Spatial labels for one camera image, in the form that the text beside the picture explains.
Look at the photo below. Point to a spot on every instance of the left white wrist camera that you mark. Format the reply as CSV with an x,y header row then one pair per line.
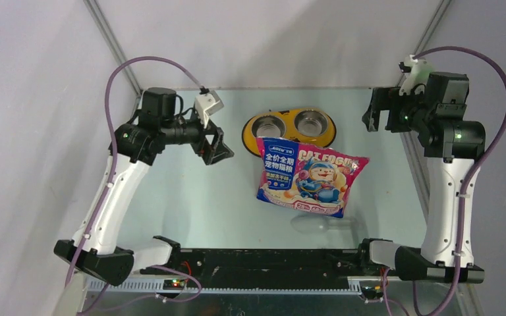
x,y
206,104

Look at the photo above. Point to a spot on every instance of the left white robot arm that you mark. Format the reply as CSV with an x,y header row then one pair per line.
x,y
156,124

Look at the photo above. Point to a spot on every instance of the clear plastic scoop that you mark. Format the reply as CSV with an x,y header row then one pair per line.
x,y
315,224

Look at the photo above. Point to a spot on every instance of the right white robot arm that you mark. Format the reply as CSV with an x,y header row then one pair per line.
x,y
452,146

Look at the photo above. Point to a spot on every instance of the cat food bag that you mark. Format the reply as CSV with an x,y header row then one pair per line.
x,y
306,177

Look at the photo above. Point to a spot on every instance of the yellow double pet bowl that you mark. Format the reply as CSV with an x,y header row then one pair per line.
x,y
304,125

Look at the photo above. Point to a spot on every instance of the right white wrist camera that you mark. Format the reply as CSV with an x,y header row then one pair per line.
x,y
416,73

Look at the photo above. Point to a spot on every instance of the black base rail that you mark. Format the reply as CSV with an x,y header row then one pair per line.
x,y
273,269

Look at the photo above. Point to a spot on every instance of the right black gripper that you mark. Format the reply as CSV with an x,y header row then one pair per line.
x,y
385,98

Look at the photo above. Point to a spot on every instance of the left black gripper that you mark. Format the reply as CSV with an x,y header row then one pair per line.
x,y
211,154

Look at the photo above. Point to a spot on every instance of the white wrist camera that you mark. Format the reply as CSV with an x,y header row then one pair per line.
x,y
206,104
416,73

